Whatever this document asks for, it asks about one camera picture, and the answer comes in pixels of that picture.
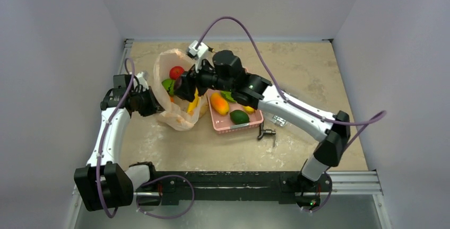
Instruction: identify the yellow fake banana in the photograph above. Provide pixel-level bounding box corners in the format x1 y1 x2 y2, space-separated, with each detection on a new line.
187 90 200 116

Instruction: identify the green striped fake watermelon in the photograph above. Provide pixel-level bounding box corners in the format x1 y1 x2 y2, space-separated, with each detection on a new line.
161 78 175 96

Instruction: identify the red fake tomato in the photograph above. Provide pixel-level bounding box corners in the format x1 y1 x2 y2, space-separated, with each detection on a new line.
169 66 185 80

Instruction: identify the translucent orange plastic bag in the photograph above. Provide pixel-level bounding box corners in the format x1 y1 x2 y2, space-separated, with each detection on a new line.
151 49 209 131

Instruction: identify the orange yellow fake mango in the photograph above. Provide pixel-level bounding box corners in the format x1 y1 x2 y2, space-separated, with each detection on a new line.
210 93 229 116

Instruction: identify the green fake lime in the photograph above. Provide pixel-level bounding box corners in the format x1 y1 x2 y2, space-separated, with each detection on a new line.
229 110 250 125

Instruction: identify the dark brown fake fruit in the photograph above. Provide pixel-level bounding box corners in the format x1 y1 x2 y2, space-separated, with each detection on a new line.
174 77 183 91

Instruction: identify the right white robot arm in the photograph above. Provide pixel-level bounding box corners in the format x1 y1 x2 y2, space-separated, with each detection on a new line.
174 49 350 190

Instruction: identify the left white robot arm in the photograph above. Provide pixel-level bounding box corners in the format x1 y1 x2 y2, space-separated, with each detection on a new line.
74 71 162 212

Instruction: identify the green fake starfruit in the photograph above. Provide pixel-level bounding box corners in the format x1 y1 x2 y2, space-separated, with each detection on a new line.
220 91 237 103

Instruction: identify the pink plastic basket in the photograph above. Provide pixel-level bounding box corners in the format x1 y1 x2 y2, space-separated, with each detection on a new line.
206 90 264 134

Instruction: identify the black metal clamp tool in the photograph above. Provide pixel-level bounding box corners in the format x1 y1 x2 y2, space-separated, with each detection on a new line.
257 122 276 147

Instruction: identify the clear plastic screw box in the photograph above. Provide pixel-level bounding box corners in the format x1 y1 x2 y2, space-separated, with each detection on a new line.
262 86 322 144

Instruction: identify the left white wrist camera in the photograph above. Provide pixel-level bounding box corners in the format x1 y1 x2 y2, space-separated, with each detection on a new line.
134 71 149 90

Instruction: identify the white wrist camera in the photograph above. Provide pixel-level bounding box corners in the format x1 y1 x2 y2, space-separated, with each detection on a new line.
186 40 214 73
134 71 149 90

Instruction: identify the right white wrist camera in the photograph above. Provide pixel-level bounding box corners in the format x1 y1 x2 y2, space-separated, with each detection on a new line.
186 40 214 73

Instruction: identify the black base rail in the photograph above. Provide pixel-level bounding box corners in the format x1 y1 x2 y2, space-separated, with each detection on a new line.
124 171 333 207

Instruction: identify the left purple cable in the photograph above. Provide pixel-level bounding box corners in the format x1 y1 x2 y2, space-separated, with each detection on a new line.
94 57 195 220

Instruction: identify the purple cable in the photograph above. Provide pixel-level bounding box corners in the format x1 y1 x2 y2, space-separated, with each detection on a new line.
94 57 195 220
196 16 387 214

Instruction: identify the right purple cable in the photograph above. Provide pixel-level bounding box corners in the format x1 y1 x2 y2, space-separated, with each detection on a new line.
196 16 387 214

